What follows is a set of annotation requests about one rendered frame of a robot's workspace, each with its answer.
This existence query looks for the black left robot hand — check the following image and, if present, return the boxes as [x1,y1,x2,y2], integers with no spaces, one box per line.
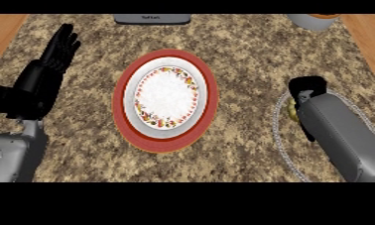
[0,23,84,121]

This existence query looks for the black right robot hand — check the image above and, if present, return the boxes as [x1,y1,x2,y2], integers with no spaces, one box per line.
[286,75,329,143]

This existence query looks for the yellow squash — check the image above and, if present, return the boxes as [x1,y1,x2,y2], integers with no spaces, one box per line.
[285,96,301,124]

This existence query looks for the red-rimmed white patterned plate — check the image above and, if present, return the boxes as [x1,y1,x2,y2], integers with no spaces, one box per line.
[111,49,220,154]

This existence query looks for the pale grey plant pot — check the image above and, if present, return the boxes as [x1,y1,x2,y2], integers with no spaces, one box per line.
[285,14,343,32]

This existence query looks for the grey flat appliance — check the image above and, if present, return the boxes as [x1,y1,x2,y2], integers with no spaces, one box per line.
[112,14,192,26]

